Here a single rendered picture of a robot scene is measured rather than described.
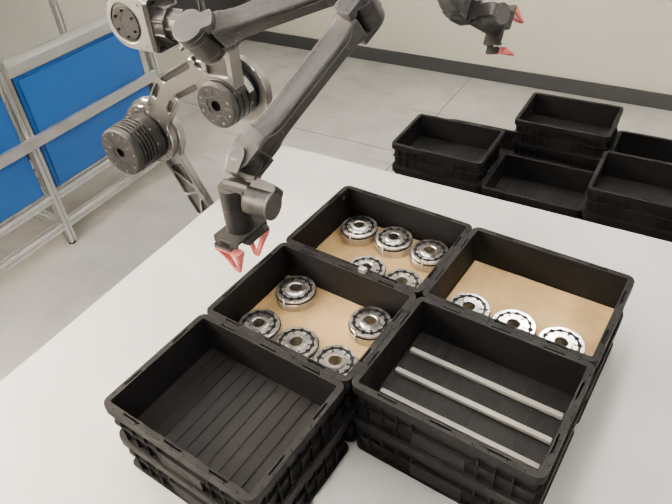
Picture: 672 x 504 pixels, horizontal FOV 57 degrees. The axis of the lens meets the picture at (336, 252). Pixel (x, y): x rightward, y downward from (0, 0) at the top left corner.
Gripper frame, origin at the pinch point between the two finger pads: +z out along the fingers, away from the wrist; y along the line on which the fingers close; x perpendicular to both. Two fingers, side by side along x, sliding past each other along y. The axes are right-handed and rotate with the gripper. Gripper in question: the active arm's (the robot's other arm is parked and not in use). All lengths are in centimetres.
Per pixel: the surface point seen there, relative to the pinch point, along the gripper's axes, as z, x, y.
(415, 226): 19, -15, 50
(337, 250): 23.1, 1.7, 35.3
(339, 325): 23.3, -14.6, 11.8
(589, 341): 24, -67, 36
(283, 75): 104, 212, 269
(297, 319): 23.3, -4.5, 8.3
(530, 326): 21, -54, 31
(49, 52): 13, 186, 79
